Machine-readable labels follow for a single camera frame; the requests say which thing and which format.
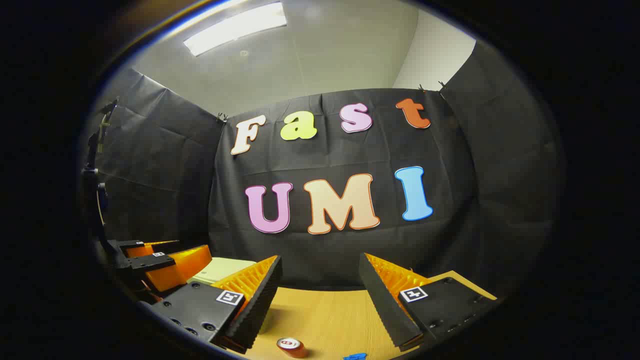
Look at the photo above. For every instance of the ceiling light panel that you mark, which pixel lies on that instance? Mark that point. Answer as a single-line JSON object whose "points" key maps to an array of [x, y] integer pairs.
{"points": [[235, 27]]}

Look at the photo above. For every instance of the red pop can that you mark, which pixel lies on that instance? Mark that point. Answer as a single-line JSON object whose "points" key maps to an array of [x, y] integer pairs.
{"points": [[292, 347]]}

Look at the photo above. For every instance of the dark tripod stand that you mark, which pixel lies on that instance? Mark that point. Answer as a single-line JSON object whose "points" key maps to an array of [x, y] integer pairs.
{"points": [[91, 180]]}

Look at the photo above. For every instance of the wooden desktop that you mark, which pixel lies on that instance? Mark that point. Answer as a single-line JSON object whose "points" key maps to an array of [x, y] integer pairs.
{"points": [[330, 320]]}

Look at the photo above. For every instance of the black backdrop cloth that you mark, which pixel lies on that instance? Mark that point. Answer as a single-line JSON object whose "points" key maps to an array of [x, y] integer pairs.
{"points": [[325, 255]]}

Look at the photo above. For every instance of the green desktop garbage bin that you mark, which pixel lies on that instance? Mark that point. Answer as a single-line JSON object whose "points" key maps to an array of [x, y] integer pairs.
{"points": [[222, 270]]}

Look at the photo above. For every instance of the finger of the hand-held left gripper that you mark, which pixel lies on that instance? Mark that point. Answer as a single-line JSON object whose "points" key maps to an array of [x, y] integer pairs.
{"points": [[185, 265], [137, 249]]}

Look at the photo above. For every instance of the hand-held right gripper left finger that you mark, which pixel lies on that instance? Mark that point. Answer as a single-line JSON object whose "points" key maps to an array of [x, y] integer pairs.
{"points": [[260, 305]]}

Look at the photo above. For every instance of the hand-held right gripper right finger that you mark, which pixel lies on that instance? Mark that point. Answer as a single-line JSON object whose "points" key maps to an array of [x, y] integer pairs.
{"points": [[385, 305]]}

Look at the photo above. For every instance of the blue paper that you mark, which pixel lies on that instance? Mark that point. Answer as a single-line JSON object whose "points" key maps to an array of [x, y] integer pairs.
{"points": [[356, 356]]}

